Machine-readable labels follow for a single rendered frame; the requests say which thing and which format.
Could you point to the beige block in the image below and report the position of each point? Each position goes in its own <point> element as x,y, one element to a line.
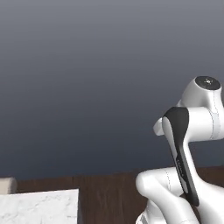
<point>6,185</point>

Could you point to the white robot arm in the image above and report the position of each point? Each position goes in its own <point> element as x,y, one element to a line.
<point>178,192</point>

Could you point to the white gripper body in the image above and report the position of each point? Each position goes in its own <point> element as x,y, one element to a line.
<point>158,127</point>

